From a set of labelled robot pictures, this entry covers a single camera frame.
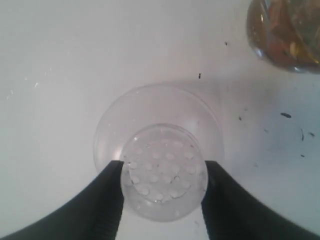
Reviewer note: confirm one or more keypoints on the clear plastic shaker cup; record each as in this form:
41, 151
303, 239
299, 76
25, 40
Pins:
282, 35

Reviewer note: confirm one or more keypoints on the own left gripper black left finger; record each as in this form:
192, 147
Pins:
94, 214

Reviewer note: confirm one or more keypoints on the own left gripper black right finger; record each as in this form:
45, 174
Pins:
231, 213

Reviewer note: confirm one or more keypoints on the clear dome lid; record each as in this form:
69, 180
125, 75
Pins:
163, 134

